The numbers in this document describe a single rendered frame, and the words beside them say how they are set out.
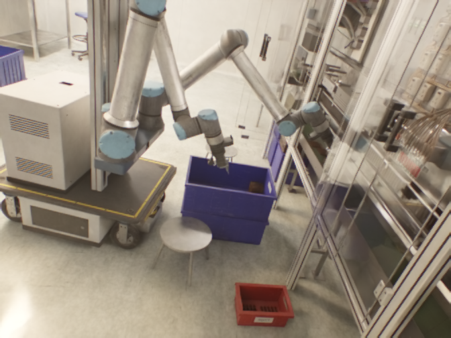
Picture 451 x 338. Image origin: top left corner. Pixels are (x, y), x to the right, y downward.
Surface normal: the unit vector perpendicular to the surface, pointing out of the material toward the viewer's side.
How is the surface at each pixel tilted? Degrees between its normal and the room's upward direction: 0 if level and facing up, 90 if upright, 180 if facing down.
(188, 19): 90
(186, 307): 0
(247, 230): 90
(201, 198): 90
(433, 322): 3
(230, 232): 90
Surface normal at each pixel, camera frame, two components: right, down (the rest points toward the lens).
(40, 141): -0.13, 0.48
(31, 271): 0.21, -0.84
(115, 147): 0.25, 0.61
